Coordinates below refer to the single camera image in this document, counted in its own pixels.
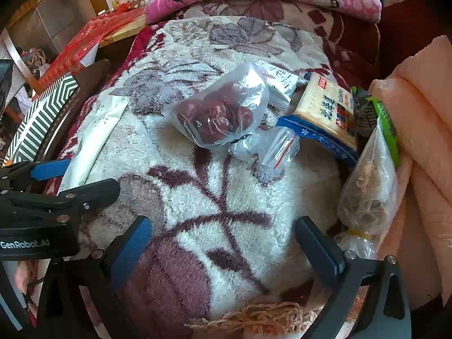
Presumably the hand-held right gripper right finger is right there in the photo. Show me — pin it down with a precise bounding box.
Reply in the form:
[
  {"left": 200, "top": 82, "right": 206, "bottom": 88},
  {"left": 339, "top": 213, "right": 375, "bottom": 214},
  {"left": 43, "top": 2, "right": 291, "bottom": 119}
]
[{"left": 295, "top": 216, "right": 412, "bottom": 339}]

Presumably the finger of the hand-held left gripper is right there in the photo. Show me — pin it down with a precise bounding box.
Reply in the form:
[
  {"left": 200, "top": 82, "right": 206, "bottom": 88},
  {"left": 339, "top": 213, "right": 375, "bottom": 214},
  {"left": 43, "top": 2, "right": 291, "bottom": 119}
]
[
  {"left": 7, "top": 178, "right": 121, "bottom": 225},
  {"left": 0, "top": 159, "right": 73, "bottom": 193}
]

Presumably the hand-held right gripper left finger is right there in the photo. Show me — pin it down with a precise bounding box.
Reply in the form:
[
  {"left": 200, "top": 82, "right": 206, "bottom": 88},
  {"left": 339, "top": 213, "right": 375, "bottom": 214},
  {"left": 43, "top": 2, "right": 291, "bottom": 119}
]
[{"left": 35, "top": 215, "right": 153, "bottom": 339}]

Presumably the green white striped box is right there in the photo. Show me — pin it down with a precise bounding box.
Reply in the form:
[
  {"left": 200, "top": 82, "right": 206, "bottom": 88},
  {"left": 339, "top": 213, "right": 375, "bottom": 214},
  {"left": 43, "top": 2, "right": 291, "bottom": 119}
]
[{"left": 2, "top": 72, "right": 80, "bottom": 166}]

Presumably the long white packet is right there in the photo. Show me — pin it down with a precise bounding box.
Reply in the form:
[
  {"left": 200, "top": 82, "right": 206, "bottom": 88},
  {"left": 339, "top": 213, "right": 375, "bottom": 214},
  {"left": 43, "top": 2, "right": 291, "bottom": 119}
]
[{"left": 56, "top": 97, "right": 129, "bottom": 196}]

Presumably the clear bag of brown snacks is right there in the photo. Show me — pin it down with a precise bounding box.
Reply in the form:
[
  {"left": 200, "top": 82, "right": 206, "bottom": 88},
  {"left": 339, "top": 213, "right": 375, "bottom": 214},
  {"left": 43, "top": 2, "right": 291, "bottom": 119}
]
[{"left": 334, "top": 116, "right": 399, "bottom": 260}]

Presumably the floral fleece blanket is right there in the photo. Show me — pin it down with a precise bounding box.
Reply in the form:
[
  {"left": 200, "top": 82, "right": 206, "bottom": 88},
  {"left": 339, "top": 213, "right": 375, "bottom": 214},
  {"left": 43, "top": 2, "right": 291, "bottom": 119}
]
[{"left": 21, "top": 0, "right": 382, "bottom": 339}]

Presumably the blue snack packet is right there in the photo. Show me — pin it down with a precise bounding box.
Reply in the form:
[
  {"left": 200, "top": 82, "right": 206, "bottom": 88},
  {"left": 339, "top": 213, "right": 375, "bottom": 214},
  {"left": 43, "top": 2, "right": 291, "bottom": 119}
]
[{"left": 276, "top": 115, "right": 361, "bottom": 166}]

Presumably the small clear zip bag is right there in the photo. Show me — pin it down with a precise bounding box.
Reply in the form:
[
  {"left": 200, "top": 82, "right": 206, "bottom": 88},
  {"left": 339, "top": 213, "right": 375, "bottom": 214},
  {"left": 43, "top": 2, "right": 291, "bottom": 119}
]
[{"left": 254, "top": 126, "right": 301, "bottom": 178}]

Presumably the red patterned cloth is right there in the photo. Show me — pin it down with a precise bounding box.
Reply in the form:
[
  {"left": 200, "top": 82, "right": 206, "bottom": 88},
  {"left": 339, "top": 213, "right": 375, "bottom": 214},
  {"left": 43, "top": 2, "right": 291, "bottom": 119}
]
[{"left": 37, "top": 7, "right": 147, "bottom": 90}]

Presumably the cracker packet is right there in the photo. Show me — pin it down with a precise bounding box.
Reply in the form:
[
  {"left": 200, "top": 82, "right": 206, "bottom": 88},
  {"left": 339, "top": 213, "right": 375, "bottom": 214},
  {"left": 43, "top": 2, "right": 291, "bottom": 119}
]
[{"left": 284, "top": 72, "right": 359, "bottom": 151}]

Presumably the green snack packet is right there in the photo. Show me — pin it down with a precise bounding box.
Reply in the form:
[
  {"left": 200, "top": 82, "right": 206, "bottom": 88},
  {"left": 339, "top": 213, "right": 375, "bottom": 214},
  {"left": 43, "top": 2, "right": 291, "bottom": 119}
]
[{"left": 351, "top": 86, "right": 401, "bottom": 168}]

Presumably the silver refrigerator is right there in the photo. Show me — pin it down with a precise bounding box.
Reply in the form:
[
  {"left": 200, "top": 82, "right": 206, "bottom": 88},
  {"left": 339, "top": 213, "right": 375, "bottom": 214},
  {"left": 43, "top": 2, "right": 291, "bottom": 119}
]
[{"left": 21, "top": 0, "right": 94, "bottom": 55}]

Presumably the clear bag of red dates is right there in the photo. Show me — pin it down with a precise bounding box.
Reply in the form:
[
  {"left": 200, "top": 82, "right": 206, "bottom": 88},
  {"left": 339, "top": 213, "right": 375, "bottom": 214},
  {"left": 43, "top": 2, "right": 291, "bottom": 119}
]
[{"left": 162, "top": 62, "right": 271, "bottom": 149}]

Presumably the yellow wooden table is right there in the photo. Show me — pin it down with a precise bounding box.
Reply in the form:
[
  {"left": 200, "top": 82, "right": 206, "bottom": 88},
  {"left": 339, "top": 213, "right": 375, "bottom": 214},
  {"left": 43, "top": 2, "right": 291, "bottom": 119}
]
[{"left": 99, "top": 21, "right": 149, "bottom": 48}]

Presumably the peach blanket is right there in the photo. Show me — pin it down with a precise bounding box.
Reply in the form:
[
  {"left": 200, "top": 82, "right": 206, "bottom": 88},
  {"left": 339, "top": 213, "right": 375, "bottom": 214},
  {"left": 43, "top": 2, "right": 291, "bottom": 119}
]
[{"left": 367, "top": 35, "right": 452, "bottom": 311}]

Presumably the white foil packet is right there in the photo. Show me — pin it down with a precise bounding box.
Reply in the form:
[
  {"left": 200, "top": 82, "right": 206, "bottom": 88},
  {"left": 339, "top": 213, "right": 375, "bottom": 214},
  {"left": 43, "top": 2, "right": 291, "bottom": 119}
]
[{"left": 254, "top": 60, "right": 308, "bottom": 110}]

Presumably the dark red cloth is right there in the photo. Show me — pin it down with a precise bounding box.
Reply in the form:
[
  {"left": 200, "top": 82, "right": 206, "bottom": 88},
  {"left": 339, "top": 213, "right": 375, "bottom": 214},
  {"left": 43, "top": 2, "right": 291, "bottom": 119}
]
[{"left": 378, "top": 0, "right": 442, "bottom": 75}]

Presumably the woven straw cord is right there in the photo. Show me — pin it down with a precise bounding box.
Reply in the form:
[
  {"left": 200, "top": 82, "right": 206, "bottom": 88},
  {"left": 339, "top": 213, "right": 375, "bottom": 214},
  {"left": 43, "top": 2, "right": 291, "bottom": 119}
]
[{"left": 185, "top": 302, "right": 315, "bottom": 334}]

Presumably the brown wooden frame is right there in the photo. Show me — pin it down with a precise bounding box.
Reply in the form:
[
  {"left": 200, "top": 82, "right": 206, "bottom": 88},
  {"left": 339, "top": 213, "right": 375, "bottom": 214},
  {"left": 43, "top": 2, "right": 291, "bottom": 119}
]
[{"left": 26, "top": 58, "right": 112, "bottom": 195}]

